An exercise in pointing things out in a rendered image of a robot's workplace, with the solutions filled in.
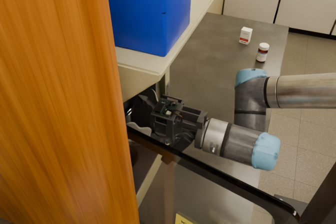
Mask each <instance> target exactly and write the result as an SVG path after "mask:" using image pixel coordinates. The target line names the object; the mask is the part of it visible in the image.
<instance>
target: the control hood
mask: <svg viewBox="0 0 336 224"><path fill-rule="evenodd" d="M214 1H215V0H192V1H191V4H190V23H189V25H188V26H187V28H186V29H185V30H184V32H183V33H182V35H181V36H180V37H179V39H178V40H177V41H176V43H175V44H174V45H173V47H172V48H171V50H170V51H169V52H168V54H167V55H166V56H159V55H155V54H150V53H146V52H142V51H137V50H133V49H129V48H124V47H120V46H115V52H116V59H117V66H118V73H119V80H120V87H121V94H122V102H123V103H124V102H126V101H127V100H129V99H131V98H132V97H134V96H136V95H137V94H139V93H140V92H142V91H144V90H145V89H147V88H149V87H150V86H152V85H153V84H155V83H157V82H158V81H160V80H161V78H162V77H163V75H164V74H165V73H166V71H167V70H168V68H169V67H170V65H171V64H172V62H173V61H174V59H175V58H176V57H177V55H178V54H179V52H180V51H181V49H182V48H183V46H184V45H185V43H186V42H187V40H188V39H189V38H190V36H191V35H192V33H193V32H194V30H195V29H196V27H197V26H198V24H199V23H200V22H201V20H202V19H203V17H204V16H205V14H206V13H207V11H208V10H209V8H210V7H211V5H212V4H213V3H214Z"/></svg>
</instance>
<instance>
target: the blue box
mask: <svg viewBox="0 0 336 224"><path fill-rule="evenodd" d="M108 2H109V9H110V16H111V23H112V31H113V38H114V45H115V46H118V47H122V48H127V49H131V50H136V51H140V52H144V53H149V54H153V55H157V56H162V57H165V56H166V55H167V54H168V52H169V51H170V50H171V48H172V47H173V46H174V44H175V43H176V42H177V40H178V39H179V37H180V36H181V35H182V33H183V32H184V31H185V29H186V28H187V27H188V25H189V24H190V13H191V0H108Z"/></svg>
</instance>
